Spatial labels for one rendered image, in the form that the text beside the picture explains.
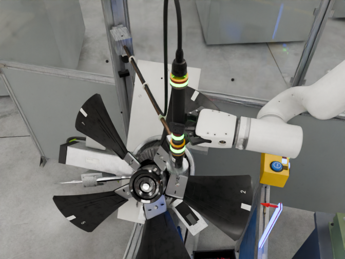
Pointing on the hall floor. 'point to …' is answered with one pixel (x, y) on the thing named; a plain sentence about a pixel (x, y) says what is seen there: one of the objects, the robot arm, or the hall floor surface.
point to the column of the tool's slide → (120, 86)
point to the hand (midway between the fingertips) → (178, 121)
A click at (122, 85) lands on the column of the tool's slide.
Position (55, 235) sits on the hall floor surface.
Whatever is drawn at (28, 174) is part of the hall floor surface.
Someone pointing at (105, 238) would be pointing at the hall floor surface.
